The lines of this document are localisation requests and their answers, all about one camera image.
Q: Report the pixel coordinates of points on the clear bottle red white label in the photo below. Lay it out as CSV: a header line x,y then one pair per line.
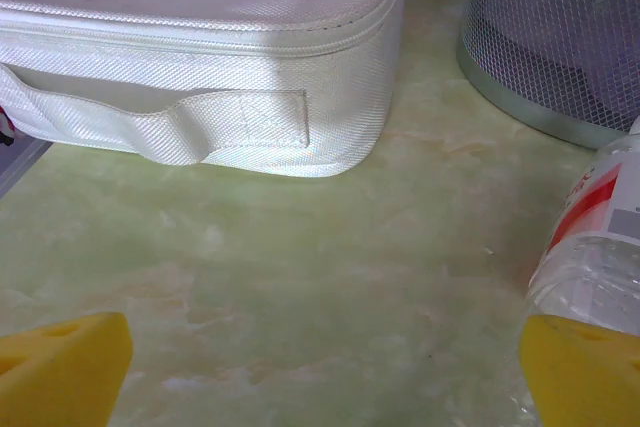
x,y
590,247

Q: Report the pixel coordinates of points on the aluminium frame side rail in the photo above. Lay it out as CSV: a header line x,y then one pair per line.
x,y
17,167

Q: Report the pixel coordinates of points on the clear plastic bucket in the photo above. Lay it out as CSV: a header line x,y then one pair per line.
x,y
550,37

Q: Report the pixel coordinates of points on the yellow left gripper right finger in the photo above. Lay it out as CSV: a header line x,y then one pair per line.
x,y
585,382

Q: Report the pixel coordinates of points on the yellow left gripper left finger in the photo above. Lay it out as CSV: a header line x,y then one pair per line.
x,y
60,372

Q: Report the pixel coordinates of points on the white lidded box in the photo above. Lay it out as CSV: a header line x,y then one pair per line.
x,y
200,47

